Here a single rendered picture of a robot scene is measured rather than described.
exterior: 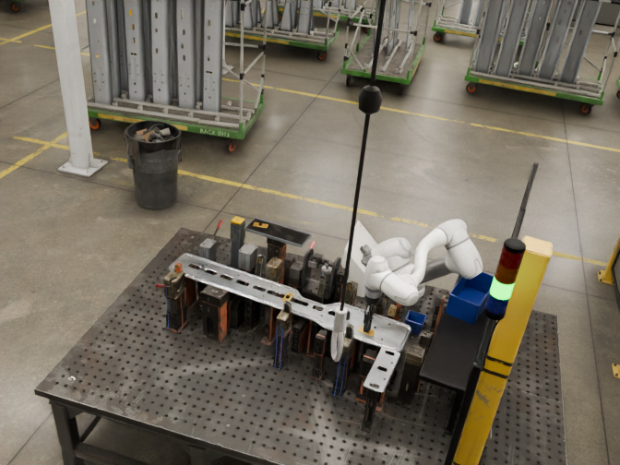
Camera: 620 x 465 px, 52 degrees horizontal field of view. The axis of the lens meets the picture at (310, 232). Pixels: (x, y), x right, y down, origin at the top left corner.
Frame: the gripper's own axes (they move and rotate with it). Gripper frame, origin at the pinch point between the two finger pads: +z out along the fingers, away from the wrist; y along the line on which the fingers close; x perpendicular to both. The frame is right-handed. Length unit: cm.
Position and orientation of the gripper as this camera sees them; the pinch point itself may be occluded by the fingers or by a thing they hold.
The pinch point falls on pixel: (367, 325)
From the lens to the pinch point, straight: 322.4
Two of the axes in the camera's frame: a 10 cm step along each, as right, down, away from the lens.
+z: -0.8, 8.4, 5.4
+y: 4.0, -4.7, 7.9
